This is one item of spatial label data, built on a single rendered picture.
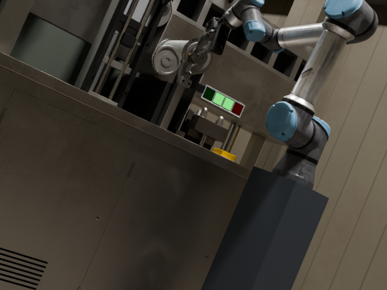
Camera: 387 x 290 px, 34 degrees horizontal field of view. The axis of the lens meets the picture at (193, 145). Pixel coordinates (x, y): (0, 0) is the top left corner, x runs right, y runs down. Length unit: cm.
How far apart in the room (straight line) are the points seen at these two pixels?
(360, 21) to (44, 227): 124
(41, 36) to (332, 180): 244
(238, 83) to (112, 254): 121
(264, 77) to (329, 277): 160
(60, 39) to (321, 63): 117
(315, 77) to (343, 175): 238
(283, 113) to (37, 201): 86
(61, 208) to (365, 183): 255
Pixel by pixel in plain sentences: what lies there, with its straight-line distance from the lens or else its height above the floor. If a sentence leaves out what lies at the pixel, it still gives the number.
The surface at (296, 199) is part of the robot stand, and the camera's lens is 210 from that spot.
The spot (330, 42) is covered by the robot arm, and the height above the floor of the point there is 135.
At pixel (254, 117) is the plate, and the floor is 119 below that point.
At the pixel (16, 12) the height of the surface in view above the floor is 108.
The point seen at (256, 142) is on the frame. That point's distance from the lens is 344.
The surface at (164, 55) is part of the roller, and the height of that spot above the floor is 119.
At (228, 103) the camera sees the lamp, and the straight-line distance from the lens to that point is 311.
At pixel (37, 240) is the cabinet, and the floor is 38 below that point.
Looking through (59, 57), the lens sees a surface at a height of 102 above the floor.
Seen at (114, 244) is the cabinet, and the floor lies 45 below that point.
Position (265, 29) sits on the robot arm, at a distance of 240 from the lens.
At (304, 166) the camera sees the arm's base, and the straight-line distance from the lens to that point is 216.
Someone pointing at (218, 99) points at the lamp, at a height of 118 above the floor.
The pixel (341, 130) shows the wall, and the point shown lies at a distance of 456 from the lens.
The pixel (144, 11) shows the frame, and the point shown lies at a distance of 243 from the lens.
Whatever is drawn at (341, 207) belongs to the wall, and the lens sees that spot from 436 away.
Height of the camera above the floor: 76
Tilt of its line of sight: 3 degrees up
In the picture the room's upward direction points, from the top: 23 degrees clockwise
